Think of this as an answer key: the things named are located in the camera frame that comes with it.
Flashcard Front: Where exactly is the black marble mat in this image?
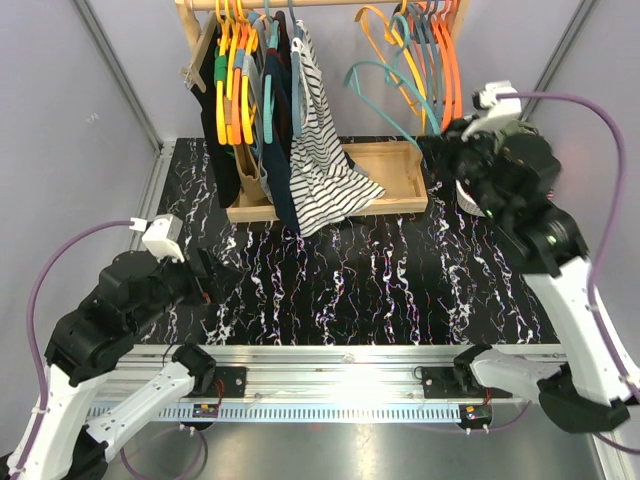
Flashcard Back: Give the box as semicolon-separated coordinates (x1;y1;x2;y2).
143;138;556;346

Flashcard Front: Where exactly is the olive green shirt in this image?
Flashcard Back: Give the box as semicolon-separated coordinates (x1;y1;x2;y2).
494;120;539;153

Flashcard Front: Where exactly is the white laundry basket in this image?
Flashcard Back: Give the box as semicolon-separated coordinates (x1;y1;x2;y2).
455;181;486;218

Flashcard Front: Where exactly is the yellow hanger left group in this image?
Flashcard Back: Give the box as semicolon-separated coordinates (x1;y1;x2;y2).
214;1;239;146

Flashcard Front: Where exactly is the navy garment on rack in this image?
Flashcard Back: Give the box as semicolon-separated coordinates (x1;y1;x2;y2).
262;11;300;234

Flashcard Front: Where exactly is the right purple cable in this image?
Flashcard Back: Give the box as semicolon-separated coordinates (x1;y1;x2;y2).
497;90;640;456

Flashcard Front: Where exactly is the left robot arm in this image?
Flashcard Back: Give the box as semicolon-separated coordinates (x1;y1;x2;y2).
1;249;242;479

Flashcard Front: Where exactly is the black garment on rack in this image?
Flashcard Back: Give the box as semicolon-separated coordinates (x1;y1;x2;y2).
191;27;241;209

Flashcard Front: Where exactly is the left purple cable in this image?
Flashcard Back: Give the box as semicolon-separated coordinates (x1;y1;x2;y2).
4;219;134;476

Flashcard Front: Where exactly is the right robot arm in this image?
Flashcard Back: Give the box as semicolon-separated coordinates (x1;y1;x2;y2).
441;119;634;434

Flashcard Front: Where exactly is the tan garment on rack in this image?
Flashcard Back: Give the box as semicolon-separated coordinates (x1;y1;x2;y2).
233;144;272;204

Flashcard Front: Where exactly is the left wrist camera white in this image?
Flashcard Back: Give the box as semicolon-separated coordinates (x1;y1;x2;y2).
129;214;185;263

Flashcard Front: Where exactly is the aluminium rail base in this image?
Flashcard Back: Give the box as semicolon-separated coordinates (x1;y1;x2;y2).
84;343;611;424

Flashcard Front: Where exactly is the purple cable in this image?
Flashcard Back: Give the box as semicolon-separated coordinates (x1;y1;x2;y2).
497;90;640;456
4;219;134;476

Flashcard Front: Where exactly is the blue grey hanger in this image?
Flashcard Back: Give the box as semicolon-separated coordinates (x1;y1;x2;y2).
287;0;302;138

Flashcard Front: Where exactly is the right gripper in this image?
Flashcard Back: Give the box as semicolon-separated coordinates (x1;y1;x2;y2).
418;114;511;225

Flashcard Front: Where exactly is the orange empty hanger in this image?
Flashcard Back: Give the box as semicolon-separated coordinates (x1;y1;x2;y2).
404;1;467;130

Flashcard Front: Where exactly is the black white striped tank top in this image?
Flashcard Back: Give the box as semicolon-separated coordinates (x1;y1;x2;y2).
290;20;385;237

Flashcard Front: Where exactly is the teal hanger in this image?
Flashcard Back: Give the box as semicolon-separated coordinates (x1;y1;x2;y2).
343;5;442;142

